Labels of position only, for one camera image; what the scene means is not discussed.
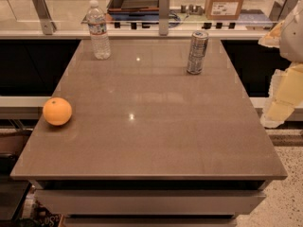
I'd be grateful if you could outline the silver redbull can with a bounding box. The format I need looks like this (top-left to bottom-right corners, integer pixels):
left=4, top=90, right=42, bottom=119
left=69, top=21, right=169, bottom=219
left=187, top=31, right=208, bottom=75

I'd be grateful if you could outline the right metal railing post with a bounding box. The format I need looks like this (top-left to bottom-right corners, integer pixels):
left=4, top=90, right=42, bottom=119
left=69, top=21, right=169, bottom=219
left=269, top=0, right=300, bottom=23

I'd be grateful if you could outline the table drawer cabinet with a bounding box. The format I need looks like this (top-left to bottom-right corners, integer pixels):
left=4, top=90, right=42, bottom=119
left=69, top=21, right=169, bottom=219
left=36, top=189, right=266, bottom=227

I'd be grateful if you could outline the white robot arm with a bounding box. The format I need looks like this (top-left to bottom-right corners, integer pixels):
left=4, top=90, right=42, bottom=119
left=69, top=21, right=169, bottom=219
left=258, top=1, right=303, bottom=128

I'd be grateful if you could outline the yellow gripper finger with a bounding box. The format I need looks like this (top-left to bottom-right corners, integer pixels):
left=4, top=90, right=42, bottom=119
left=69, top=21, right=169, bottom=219
left=260, top=62, right=303, bottom=129
left=258, top=21, right=284, bottom=48

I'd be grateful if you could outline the metal railing post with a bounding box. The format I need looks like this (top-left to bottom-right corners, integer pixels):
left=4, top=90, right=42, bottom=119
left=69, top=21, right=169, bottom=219
left=32, top=0, right=57, bottom=35
left=159, top=0, right=169, bottom=36
left=269, top=0, right=300, bottom=23

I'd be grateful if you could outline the orange fruit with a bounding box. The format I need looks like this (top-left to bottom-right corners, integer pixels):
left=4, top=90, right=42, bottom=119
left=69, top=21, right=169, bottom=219
left=43, top=97, right=72, bottom=126

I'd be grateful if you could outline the left metal railing post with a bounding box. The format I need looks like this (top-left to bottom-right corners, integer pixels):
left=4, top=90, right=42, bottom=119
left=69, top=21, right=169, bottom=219
left=32, top=0, right=57, bottom=35

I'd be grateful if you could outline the cardboard box with label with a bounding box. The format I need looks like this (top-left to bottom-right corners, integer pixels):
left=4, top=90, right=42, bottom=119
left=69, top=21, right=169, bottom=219
left=205, top=0, right=243, bottom=20

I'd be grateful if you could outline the middle metal railing post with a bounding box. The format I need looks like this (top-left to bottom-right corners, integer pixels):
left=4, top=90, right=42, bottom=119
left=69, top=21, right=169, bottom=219
left=159, top=0, right=169, bottom=36

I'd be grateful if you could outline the clear plastic water bottle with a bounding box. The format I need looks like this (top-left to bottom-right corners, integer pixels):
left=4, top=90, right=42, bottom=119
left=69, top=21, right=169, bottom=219
left=86, top=0, right=111, bottom=60

